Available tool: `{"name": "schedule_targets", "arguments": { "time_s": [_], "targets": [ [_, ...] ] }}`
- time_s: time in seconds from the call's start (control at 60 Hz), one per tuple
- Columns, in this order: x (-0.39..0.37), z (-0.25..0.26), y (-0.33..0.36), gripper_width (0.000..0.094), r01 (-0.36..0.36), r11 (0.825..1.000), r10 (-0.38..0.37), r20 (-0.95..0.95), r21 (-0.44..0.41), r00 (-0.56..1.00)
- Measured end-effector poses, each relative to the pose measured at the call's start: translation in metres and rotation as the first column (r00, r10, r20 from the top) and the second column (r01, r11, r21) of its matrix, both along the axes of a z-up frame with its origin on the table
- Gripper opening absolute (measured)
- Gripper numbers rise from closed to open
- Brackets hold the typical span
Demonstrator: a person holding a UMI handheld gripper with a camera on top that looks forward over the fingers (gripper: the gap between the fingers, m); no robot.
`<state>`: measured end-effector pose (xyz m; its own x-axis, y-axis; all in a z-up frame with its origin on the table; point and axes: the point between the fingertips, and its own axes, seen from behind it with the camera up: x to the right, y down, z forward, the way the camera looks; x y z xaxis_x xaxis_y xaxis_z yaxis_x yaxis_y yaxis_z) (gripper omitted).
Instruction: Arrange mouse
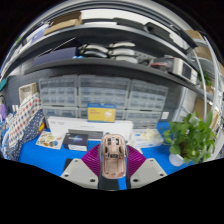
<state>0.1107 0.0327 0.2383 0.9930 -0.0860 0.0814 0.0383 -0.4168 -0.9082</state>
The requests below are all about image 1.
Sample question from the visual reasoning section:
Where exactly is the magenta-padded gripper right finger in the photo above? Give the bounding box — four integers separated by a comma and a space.
125, 144, 168, 190

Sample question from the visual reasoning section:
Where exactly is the white basket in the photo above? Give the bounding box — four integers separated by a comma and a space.
18, 82, 38, 104

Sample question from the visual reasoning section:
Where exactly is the navy polka-dot cloth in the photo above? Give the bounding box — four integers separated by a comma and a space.
1, 108, 46, 162

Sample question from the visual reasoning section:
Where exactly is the red and blue patterned cloth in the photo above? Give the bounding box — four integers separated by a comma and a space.
4, 93, 43, 148

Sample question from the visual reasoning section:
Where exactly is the pink translucent computer mouse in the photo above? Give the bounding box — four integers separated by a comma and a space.
99, 133, 130, 180

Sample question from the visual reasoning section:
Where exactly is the green plant in white pot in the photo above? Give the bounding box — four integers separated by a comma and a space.
162, 111, 218, 167

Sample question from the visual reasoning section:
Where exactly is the purple object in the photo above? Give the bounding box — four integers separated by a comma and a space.
0, 103, 8, 121

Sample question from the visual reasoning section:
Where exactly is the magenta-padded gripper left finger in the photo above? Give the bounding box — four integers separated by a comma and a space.
60, 143, 103, 190

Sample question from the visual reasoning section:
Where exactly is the white and blue tissue pack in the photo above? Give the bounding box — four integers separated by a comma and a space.
131, 128, 165, 149

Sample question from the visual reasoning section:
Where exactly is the white keyboard box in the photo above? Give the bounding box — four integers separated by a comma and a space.
47, 115, 134, 143

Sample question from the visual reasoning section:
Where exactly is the yellow box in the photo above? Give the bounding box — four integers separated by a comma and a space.
87, 103, 117, 123

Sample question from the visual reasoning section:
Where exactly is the small black box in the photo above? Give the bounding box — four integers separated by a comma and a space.
62, 132, 90, 152

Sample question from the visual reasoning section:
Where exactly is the small sticker sheet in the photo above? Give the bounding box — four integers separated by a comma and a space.
35, 130, 64, 150

